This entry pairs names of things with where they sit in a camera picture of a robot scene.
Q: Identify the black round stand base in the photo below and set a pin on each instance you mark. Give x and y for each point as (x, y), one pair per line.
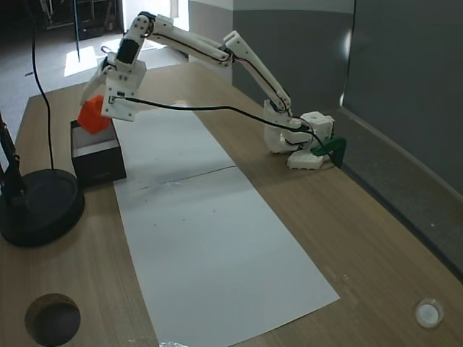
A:
(43, 206)

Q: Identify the white paper sheet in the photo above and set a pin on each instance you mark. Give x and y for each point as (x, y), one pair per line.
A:
(213, 253)
(170, 148)

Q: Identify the orange cube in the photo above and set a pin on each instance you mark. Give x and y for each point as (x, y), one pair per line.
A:
(92, 115)

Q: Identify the white gripper camera mount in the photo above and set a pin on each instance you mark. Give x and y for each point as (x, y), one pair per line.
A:
(121, 108)

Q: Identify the green table clamp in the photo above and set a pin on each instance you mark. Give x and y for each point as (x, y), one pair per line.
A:
(332, 148)

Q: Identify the dark brown open box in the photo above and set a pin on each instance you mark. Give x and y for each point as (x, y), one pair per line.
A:
(99, 162)

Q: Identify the small round white cap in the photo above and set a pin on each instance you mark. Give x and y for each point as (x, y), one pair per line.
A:
(429, 313)

